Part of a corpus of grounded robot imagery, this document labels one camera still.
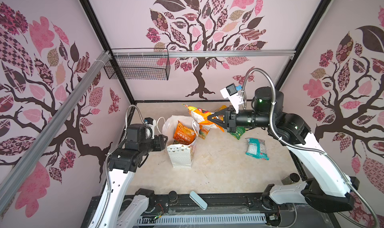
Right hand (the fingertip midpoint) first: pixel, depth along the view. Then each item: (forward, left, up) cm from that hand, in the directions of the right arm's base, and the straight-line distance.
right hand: (210, 115), depth 50 cm
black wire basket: (+55, +41, -12) cm, 70 cm away
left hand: (+3, +21, -23) cm, 32 cm away
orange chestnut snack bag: (+12, +12, -33) cm, 37 cm away
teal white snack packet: (+9, -32, -44) cm, 55 cm away
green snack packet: (+22, -24, -44) cm, 55 cm away
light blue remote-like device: (-19, +5, -44) cm, 48 cm away
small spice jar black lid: (-10, -43, -39) cm, 59 cm away
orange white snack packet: (+22, 0, -45) cm, 50 cm away
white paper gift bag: (-1, +13, -32) cm, 34 cm away
